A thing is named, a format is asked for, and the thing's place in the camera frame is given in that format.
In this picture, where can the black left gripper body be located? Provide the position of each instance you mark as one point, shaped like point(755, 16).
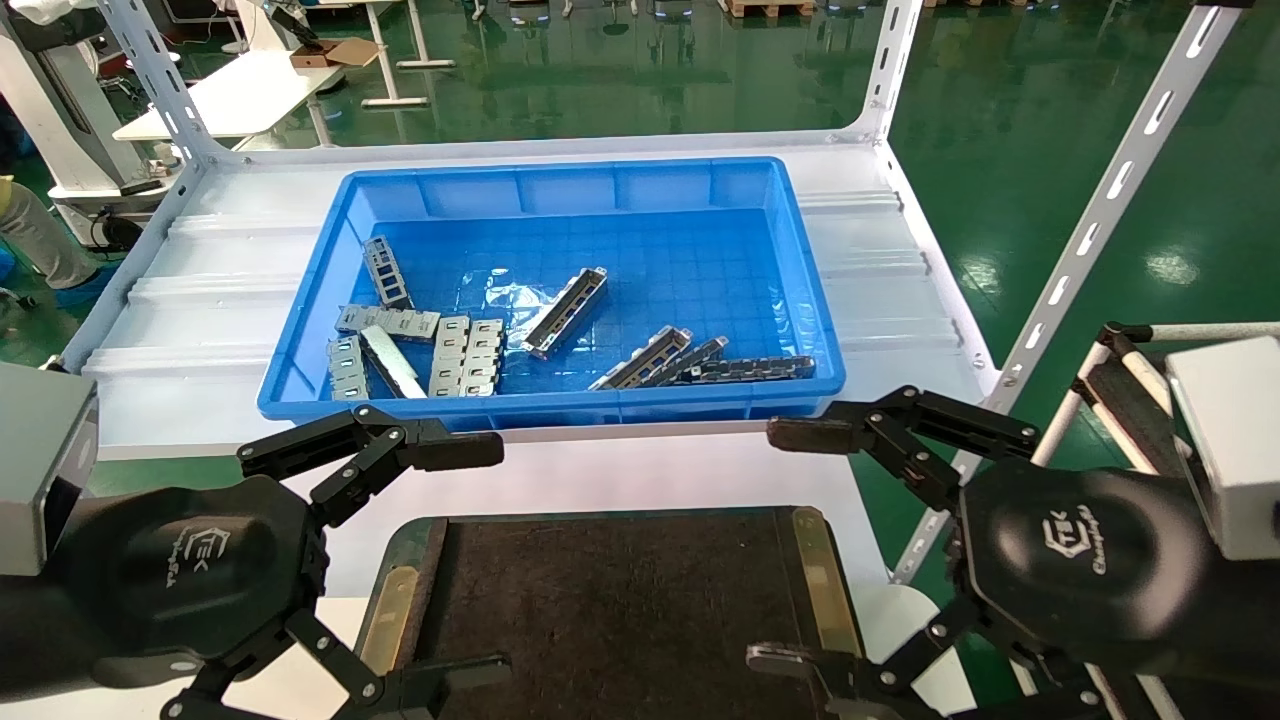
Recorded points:
point(180, 570)

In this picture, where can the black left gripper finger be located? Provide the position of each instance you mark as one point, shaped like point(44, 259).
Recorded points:
point(400, 695)
point(400, 445)

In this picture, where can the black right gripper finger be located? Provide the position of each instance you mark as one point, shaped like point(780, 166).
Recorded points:
point(880, 690)
point(890, 430)

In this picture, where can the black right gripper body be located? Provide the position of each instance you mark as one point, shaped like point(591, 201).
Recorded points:
point(1080, 560)

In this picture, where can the silver metal bracket part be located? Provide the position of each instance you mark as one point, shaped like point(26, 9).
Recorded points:
point(640, 362)
point(390, 321)
point(695, 357)
point(449, 355)
point(346, 370)
point(566, 311)
point(484, 357)

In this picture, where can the black container tray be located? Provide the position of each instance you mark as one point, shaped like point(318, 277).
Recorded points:
point(620, 620)

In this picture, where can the white metal shelf rack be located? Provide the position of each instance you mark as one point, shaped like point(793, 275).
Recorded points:
point(200, 300)

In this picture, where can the blue plastic bin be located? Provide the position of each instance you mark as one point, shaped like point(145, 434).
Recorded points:
point(680, 260)

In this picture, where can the person in yellow coat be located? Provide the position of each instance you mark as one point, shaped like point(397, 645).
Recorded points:
point(40, 235)

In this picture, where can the white background table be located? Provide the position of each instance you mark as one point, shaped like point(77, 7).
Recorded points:
point(240, 95)

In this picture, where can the open cardboard box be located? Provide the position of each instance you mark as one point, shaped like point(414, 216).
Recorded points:
point(335, 52)

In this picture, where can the wooden pallet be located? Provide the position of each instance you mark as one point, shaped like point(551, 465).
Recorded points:
point(770, 8)

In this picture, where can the white background machine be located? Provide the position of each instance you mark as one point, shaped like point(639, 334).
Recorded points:
point(60, 110)

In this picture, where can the dark metal bracket strip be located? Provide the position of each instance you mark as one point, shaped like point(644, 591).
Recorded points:
point(760, 368)

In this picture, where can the perforated metal bracket part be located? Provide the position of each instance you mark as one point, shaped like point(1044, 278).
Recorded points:
point(387, 270)

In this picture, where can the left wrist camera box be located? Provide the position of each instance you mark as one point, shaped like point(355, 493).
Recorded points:
point(40, 460)

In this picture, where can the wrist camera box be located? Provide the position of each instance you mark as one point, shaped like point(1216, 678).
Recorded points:
point(40, 460)
point(1235, 450)

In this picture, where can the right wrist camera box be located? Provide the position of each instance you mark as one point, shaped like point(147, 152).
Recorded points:
point(1235, 450)

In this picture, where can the white desk leg frame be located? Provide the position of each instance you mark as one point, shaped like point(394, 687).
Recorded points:
point(425, 64)

